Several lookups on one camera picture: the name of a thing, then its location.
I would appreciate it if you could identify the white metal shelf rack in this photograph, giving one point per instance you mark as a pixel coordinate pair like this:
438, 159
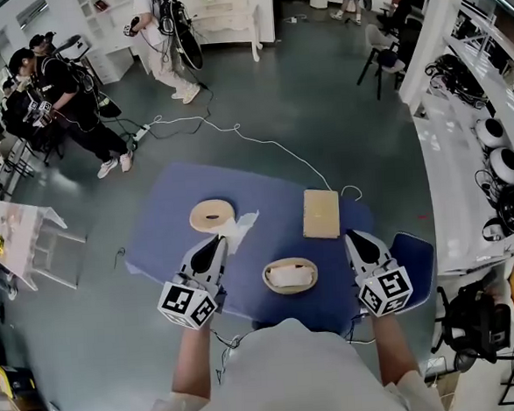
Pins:
451, 151

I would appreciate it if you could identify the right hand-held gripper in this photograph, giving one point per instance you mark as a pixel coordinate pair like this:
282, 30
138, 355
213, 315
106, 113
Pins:
386, 292

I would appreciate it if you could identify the blue upholstered chair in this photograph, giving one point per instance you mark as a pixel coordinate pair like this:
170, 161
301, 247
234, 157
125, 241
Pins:
414, 259

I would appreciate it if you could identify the single white tissue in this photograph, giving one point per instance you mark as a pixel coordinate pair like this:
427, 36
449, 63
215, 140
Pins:
243, 225

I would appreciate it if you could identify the blue tablecloth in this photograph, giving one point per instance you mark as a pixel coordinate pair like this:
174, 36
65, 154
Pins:
260, 191

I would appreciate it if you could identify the white vanity table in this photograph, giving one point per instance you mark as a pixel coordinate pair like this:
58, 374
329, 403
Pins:
226, 22

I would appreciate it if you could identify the yellow and black box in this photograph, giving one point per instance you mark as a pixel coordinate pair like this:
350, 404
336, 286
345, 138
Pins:
6, 378

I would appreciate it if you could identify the white cloth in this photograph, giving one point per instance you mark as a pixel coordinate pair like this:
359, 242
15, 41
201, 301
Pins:
290, 276

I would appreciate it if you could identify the person's left forearm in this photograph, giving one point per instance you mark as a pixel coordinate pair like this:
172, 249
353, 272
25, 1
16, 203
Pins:
191, 363

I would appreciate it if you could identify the white bookshelf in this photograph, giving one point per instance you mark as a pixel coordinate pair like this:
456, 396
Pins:
111, 61

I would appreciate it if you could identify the white chair black legs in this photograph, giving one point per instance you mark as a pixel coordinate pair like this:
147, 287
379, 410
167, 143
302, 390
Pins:
382, 57

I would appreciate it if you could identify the person's white shirt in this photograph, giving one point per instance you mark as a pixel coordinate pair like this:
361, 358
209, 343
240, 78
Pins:
295, 373

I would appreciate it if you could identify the white round device black centre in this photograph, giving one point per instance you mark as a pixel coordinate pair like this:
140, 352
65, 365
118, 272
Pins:
492, 132
505, 166

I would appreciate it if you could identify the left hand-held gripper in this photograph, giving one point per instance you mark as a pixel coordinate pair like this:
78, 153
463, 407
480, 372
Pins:
187, 304

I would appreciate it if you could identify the flat beige box gold emblem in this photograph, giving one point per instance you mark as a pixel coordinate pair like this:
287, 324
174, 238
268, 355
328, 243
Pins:
321, 215

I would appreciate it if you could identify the oval beige woven basket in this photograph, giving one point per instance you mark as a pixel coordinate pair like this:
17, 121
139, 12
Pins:
291, 290

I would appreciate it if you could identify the black office chair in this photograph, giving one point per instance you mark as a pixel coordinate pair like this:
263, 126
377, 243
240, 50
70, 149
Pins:
471, 321

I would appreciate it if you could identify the person's right forearm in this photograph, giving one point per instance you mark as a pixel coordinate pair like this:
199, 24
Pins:
394, 348

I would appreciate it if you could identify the white power strip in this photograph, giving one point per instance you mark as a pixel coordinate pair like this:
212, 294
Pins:
140, 133

